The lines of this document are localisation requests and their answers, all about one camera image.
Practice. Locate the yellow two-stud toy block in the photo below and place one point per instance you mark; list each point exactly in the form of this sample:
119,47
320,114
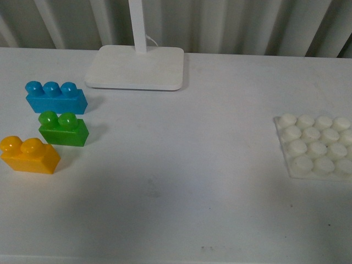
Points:
31,155

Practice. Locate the green two-stud toy block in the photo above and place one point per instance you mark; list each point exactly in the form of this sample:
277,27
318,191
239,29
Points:
65,129

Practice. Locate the blue three-stud toy block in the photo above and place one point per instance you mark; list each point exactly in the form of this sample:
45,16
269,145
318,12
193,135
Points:
53,97

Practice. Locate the white desk lamp stand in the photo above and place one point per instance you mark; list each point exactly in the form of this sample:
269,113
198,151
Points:
137,67

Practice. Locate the white pleated curtain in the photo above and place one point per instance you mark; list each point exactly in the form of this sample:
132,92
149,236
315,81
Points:
275,28

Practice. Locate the white studded base plate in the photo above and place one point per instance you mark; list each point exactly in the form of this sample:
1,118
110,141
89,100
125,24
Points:
315,148

